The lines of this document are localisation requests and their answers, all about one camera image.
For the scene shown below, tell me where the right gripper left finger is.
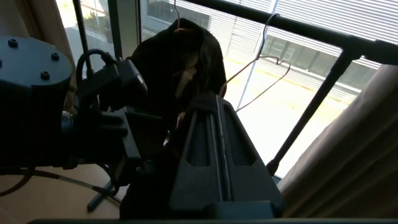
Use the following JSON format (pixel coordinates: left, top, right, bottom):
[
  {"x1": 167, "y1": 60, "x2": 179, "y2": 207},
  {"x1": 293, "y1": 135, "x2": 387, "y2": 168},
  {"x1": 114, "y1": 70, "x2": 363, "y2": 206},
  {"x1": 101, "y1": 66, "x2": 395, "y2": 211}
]
[{"x1": 169, "y1": 111, "x2": 222, "y2": 218}]

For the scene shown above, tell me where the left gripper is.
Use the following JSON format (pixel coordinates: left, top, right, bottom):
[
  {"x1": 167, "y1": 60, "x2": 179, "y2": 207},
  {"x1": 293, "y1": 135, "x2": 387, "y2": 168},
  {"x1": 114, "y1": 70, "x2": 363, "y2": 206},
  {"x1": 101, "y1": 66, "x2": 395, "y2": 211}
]
[{"x1": 74, "y1": 106, "x2": 165, "y2": 175}]

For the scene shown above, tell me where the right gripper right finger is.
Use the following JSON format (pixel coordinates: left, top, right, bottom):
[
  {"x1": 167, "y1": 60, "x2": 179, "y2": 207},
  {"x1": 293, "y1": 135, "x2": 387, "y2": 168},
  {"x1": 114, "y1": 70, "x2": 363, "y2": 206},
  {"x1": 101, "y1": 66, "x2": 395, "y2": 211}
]
[{"x1": 216, "y1": 95, "x2": 284, "y2": 218}]

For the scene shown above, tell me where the pink clothes hanger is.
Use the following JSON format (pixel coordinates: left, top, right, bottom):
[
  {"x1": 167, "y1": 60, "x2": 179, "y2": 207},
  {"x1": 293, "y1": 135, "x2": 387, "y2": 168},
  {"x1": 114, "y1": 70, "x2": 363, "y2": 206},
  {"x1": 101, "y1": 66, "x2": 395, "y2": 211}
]
[
  {"x1": 219, "y1": 12, "x2": 292, "y2": 113},
  {"x1": 173, "y1": 0, "x2": 188, "y2": 34}
]

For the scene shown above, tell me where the window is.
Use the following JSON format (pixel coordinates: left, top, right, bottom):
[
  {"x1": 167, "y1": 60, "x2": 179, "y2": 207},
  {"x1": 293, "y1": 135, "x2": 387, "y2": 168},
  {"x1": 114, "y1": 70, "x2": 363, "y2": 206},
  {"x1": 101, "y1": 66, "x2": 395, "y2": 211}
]
[{"x1": 55, "y1": 0, "x2": 398, "y2": 184}]

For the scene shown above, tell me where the brown curtain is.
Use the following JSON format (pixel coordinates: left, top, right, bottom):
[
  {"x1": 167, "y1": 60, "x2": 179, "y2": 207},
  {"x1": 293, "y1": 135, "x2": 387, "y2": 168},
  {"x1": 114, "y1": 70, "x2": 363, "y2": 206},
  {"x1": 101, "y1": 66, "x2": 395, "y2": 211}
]
[
  {"x1": 277, "y1": 63, "x2": 398, "y2": 218},
  {"x1": 0, "y1": 0, "x2": 77, "y2": 68}
]

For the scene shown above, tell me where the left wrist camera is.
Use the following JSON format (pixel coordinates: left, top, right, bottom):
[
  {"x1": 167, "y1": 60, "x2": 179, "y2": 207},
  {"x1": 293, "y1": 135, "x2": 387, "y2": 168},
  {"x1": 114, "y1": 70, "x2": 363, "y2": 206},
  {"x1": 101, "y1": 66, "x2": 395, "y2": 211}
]
[{"x1": 77, "y1": 58, "x2": 149, "y2": 110}]

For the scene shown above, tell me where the black cable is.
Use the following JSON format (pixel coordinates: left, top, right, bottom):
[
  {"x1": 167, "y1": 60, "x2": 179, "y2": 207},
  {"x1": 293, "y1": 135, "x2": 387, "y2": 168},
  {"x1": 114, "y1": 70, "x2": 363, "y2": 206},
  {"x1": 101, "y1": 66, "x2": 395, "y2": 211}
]
[{"x1": 0, "y1": 49, "x2": 123, "y2": 200}]

